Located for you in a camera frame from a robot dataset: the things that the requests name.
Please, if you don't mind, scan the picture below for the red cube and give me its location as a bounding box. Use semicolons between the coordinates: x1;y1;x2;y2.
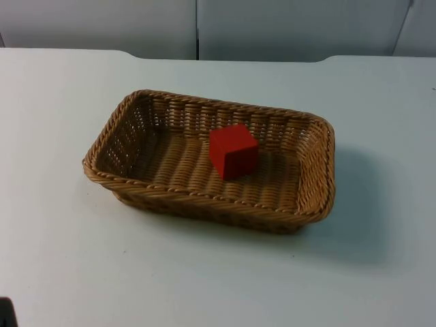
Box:
208;123;260;181

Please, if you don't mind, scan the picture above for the pale brown wicker basket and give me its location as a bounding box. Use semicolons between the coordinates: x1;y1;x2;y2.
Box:
81;89;338;235

